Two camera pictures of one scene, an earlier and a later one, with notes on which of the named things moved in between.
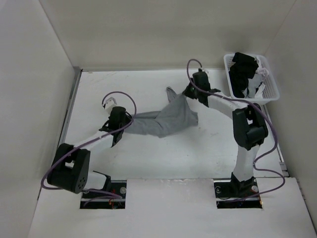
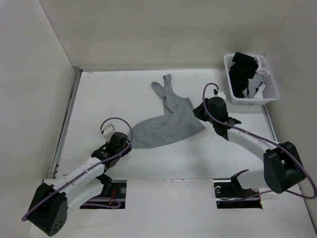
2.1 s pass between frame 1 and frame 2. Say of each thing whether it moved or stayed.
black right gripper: moved
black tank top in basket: stayed
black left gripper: moved
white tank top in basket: stayed
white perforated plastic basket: stayed
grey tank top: moved
